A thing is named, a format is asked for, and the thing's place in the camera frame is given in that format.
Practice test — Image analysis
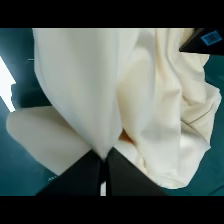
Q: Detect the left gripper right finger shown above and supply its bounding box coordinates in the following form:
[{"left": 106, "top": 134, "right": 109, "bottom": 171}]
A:
[{"left": 105, "top": 147, "right": 168, "bottom": 197}]

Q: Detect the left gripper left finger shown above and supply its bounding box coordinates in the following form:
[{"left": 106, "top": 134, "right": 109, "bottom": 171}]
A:
[{"left": 35, "top": 149, "right": 103, "bottom": 197}]

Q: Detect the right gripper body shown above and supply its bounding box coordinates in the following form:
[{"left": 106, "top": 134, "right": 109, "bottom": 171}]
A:
[{"left": 178, "top": 27, "right": 224, "bottom": 56}]

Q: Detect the cream shirt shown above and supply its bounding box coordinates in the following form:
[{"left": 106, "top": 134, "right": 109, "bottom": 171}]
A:
[{"left": 5, "top": 27, "right": 222, "bottom": 190}]

